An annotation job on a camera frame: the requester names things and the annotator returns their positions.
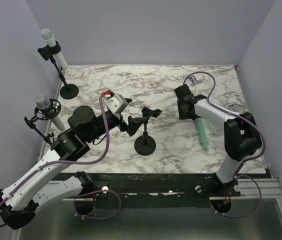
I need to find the clear plastic screw box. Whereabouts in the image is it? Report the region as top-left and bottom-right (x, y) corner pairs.
(209, 102), (247, 137)

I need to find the grey silver microphone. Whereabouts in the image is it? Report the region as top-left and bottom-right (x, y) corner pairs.
(35, 94), (65, 131)

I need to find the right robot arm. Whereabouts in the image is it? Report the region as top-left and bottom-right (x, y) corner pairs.
(174, 84), (262, 196)

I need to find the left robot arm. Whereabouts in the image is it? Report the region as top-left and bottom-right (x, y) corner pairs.
(0, 94), (148, 230)

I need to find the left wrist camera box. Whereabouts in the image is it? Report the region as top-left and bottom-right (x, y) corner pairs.
(101, 91), (128, 119)

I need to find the black left-corner microphone stand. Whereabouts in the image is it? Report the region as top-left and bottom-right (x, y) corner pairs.
(37, 45), (79, 100)

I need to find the black shock-mount tripod stand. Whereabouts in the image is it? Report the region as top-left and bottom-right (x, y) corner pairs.
(24, 98), (62, 146)

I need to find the white microphone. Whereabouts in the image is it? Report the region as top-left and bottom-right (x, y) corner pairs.
(40, 28), (69, 71)

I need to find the aluminium rail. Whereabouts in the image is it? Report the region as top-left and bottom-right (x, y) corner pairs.
(22, 177), (282, 201)

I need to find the mint green microphone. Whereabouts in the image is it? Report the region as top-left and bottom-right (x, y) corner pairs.
(194, 118), (209, 151)

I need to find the black round-base microphone stand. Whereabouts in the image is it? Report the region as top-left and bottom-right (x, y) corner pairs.
(134, 107), (162, 156)

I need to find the silver metal faucet part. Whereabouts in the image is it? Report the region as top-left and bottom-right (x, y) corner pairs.
(190, 74), (202, 87)

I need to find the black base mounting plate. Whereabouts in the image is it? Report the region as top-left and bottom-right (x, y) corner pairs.
(55, 172), (242, 210)

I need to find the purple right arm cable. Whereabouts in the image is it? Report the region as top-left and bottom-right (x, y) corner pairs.
(182, 71), (267, 218)

